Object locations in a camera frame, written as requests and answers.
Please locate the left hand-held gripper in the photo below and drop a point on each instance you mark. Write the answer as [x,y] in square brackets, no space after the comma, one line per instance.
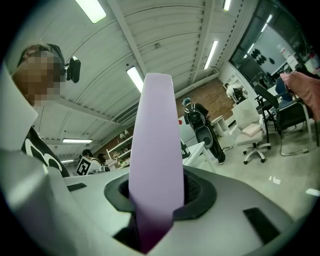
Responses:
[83,166]

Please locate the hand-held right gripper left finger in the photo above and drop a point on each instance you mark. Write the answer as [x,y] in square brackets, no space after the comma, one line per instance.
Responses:
[100,197]

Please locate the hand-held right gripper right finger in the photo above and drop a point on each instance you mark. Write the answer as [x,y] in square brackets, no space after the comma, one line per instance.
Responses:
[232,200]

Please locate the lilac folder with label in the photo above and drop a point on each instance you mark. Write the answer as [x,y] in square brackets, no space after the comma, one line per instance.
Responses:
[156,150]

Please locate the white storage shelf unit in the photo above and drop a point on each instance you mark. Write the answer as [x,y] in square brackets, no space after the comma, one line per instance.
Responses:
[122,147]

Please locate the ceiling tube light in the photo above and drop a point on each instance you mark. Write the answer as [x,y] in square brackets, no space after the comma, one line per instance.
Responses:
[77,140]
[227,4]
[91,11]
[211,55]
[135,78]

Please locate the person's black printed shirt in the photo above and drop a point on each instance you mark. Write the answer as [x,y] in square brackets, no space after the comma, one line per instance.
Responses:
[37,150]

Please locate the white table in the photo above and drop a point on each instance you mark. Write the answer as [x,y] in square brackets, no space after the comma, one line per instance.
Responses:
[195,152]

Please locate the pink seat cushion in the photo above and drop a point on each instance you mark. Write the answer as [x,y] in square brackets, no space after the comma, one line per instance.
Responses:
[251,130]

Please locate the white cubby shelf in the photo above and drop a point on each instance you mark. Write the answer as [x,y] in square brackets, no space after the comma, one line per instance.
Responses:
[220,125]

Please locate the white office chair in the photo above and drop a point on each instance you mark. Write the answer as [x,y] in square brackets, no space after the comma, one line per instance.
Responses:
[247,112]

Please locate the person's head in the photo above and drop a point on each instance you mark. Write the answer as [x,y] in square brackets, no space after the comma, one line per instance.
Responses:
[37,75]

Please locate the blue chair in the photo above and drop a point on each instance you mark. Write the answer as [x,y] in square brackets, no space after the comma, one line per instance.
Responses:
[282,87]

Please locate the black head camera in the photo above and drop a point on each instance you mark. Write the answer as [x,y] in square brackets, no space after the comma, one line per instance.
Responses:
[74,70]

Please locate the black metal frame chair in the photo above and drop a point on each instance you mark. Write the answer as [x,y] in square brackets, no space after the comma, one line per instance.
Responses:
[287,112]

